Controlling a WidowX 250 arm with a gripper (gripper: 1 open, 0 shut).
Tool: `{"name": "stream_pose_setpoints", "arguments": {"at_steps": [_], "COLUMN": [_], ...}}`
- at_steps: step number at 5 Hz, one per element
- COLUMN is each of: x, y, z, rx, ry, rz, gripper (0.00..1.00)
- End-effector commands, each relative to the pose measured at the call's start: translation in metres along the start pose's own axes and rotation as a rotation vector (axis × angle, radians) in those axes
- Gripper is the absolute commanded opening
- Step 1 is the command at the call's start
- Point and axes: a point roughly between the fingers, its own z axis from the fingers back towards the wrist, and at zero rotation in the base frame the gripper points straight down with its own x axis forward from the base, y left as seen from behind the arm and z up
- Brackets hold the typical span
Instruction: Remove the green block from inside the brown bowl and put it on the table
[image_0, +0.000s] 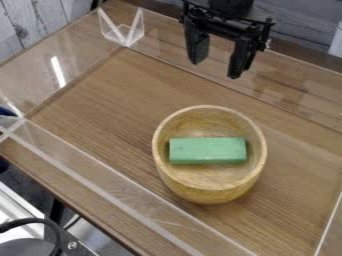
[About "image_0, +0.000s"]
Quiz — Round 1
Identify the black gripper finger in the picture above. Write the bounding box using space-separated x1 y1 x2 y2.
184 17 209 65
227 37 257 79

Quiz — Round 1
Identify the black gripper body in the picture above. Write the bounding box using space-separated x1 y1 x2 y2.
179 0 275 51

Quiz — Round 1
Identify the green rectangular block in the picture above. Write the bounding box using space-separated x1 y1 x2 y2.
168 137 247 165

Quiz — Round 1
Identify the brown wooden bowl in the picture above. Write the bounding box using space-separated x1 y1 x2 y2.
151 105 267 204

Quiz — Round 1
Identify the clear acrylic front barrier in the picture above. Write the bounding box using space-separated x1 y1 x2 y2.
0 99 256 256

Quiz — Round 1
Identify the black table leg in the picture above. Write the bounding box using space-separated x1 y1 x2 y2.
49 199 65 224

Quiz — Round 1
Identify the clear acrylic corner bracket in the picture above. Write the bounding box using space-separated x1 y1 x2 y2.
97 8 144 47

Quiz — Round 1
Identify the black metal base plate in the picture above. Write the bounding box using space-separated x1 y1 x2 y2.
0 226 100 256

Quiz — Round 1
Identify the black cable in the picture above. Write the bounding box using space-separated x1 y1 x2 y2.
0 217 64 256

